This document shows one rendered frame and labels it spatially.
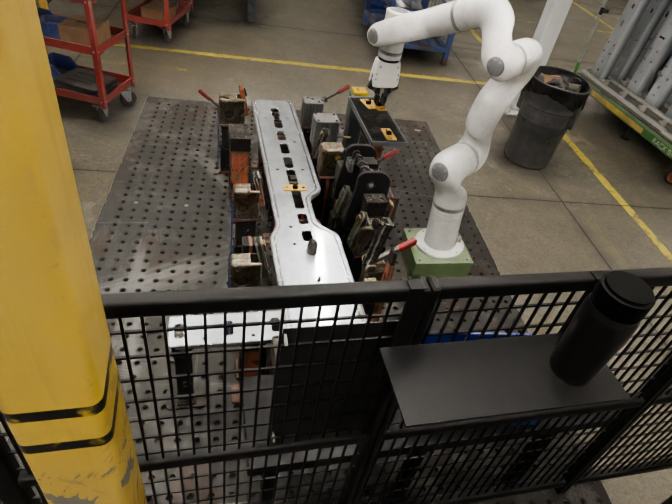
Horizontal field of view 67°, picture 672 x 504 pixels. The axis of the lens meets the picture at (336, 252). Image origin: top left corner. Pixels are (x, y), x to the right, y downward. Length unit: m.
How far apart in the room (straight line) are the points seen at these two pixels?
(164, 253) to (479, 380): 1.44
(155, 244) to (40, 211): 1.61
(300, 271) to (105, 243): 0.85
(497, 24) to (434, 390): 1.14
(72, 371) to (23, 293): 0.11
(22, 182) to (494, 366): 0.65
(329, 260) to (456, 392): 0.86
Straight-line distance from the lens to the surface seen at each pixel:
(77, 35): 4.16
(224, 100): 2.26
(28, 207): 0.44
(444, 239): 1.96
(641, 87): 6.22
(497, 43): 1.59
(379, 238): 1.39
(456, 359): 0.80
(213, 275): 1.90
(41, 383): 0.59
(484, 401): 0.78
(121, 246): 2.05
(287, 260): 1.52
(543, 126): 4.45
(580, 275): 0.86
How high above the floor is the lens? 2.02
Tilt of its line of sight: 40 degrees down
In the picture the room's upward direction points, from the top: 11 degrees clockwise
